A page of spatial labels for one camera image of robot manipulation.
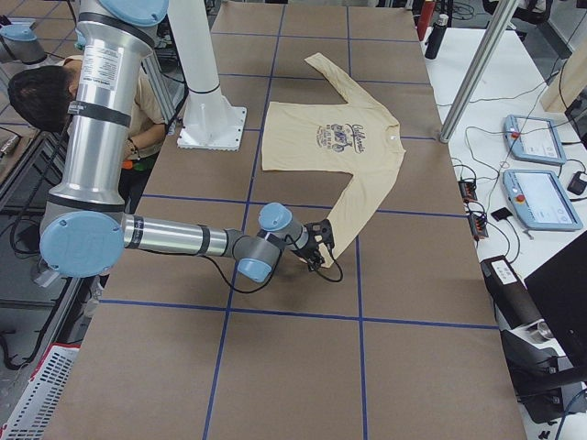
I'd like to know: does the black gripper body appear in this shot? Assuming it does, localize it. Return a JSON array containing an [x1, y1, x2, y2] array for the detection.
[[298, 219, 334, 265]]

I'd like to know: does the beige long-sleeve graphic shirt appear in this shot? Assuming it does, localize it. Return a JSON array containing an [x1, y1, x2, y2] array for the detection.
[[261, 52, 404, 268]]

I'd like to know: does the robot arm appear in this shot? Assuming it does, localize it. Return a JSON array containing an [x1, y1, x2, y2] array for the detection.
[[39, 1, 334, 283], [1, 24, 47, 65]]

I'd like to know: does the brown paper table cover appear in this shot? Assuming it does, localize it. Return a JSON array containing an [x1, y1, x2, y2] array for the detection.
[[46, 3, 526, 439]]

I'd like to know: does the black power strip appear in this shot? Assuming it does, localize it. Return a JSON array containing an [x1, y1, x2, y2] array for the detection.
[[458, 179, 489, 242]]

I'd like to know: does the near teach pendant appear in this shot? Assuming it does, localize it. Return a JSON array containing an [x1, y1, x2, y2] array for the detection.
[[502, 170, 583, 232]]

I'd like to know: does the teach pendant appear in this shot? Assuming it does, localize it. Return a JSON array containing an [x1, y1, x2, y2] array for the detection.
[[504, 115, 567, 166], [502, 170, 583, 232]]

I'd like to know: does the black insulated water bottle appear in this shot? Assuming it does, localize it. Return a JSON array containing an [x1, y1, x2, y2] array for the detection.
[[425, 14, 449, 60]]

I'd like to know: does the far teach pendant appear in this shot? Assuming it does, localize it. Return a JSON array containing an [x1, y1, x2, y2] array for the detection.
[[504, 115, 567, 166]]

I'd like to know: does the black machine with label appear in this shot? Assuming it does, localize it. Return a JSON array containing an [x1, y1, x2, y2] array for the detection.
[[480, 256, 586, 424]]

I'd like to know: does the person in beige shirt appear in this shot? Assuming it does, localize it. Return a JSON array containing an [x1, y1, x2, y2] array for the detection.
[[7, 57, 166, 171]]

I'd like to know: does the white plastic crate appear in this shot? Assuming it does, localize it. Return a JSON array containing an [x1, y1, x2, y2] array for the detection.
[[1, 343, 80, 439]]

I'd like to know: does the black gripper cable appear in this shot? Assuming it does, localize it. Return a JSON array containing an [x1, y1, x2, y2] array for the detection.
[[200, 234, 344, 293]]

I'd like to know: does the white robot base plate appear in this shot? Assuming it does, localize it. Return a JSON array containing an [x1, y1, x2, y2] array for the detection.
[[177, 90, 247, 151]]

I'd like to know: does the aluminium frame post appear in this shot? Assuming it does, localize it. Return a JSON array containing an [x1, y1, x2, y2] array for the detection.
[[439, 0, 517, 144]]

